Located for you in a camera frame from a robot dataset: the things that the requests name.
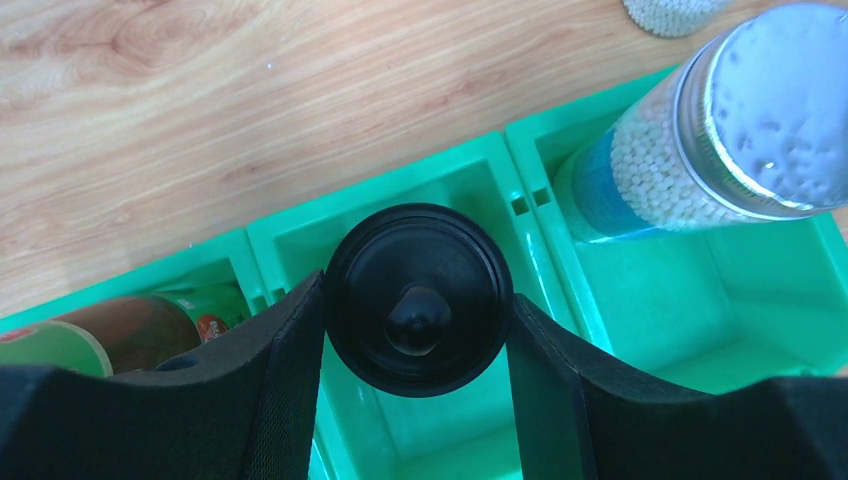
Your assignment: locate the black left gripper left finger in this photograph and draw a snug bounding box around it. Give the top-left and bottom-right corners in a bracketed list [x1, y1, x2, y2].
[1, 271, 326, 479]

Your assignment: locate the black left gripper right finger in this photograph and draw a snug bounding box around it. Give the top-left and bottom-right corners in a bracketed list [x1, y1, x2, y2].
[507, 295, 847, 479]

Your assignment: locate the tall yellow-capped sauce bottle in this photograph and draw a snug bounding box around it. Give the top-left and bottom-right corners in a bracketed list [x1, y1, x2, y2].
[1, 284, 251, 377]

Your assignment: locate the black-spout seasoning jar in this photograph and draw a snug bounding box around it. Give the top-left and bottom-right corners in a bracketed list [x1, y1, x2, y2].
[621, 0, 731, 38]
[325, 203, 514, 398]

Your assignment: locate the green three-compartment plastic bin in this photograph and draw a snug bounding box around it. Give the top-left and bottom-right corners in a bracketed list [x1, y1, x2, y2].
[1, 73, 847, 479]

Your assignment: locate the silver-lid jar in bin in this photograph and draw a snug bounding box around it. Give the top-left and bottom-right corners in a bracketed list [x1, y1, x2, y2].
[554, 2, 847, 243]

